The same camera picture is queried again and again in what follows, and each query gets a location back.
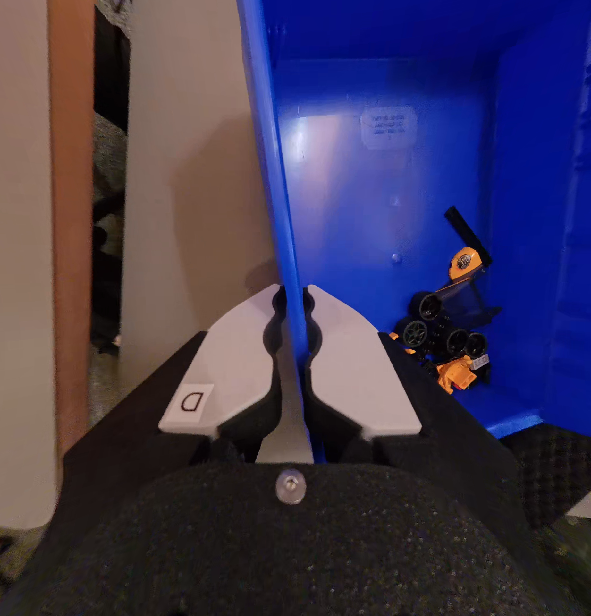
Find black quilted pad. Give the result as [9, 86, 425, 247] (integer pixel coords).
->
[500, 423, 591, 530]

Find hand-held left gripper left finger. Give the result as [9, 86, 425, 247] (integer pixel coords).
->
[157, 283, 284, 442]

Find blue plastic bin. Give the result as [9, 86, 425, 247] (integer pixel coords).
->
[235, 0, 591, 465]

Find wooden desk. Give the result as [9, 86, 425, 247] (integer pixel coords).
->
[46, 0, 96, 463]

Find pile of loose lego pieces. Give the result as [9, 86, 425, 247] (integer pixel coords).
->
[388, 205, 504, 396]

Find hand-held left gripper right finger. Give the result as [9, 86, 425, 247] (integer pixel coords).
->
[302, 283, 424, 442]

